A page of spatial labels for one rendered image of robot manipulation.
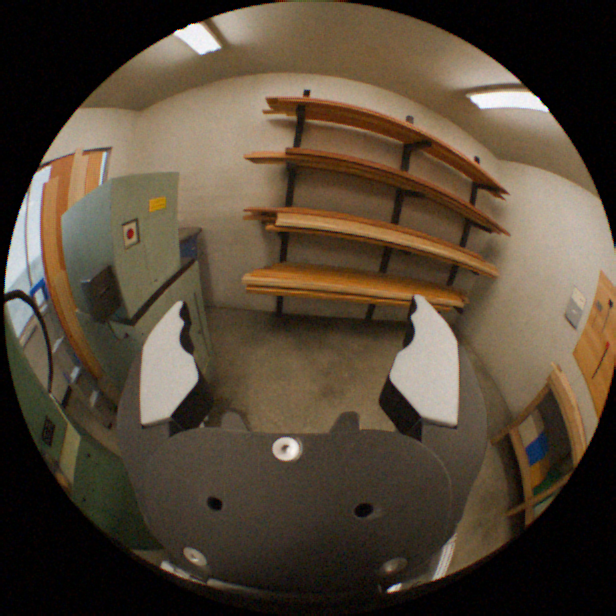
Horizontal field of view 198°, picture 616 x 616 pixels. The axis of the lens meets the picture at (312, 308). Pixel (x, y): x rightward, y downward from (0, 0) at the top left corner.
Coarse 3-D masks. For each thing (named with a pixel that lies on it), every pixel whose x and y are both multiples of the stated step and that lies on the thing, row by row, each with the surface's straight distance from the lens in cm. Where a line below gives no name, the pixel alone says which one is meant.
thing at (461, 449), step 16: (464, 352) 9; (464, 368) 8; (464, 384) 8; (464, 400) 7; (480, 400) 8; (464, 416) 7; (480, 416) 7; (416, 432) 6; (432, 432) 6; (448, 432) 6; (464, 432) 7; (480, 432) 7; (432, 448) 6; (448, 448) 6; (464, 448) 6; (480, 448) 7; (448, 464) 6; (464, 464) 6; (480, 464) 7; (464, 480) 6; (464, 496) 6
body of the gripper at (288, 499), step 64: (192, 448) 5; (256, 448) 5; (320, 448) 5; (384, 448) 5; (192, 512) 5; (256, 512) 5; (320, 512) 5; (384, 512) 5; (448, 512) 5; (256, 576) 5; (320, 576) 5; (384, 576) 5
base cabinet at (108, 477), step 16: (96, 448) 92; (96, 464) 91; (112, 464) 97; (96, 480) 94; (112, 480) 100; (128, 480) 107; (96, 496) 97; (112, 496) 103; (128, 496) 110; (96, 512) 101; (112, 512) 107; (128, 512) 114; (112, 528) 111; (128, 528) 119; (144, 528) 129; (128, 544) 124; (144, 544) 135; (160, 544) 149
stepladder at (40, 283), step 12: (36, 288) 147; (48, 300) 155; (48, 312) 156; (60, 324) 158; (60, 336) 158; (72, 348) 162; (60, 360) 158; (72, 360) 164; (72, 372) 167; (84, 372) 168; (72, 384) 164; (96, 384) 175; (84, 396) 169; (96, 396) 172
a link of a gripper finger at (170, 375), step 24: (168, 312) 12; (168, 336) 10; (144, 360) 9; (168, 360) 8; (192, 360) 8; (144, 384) 8; (168, 384) 8; (192, 384) 7; (144, 408) 8; (168, 408) 7; (192, 408) 7
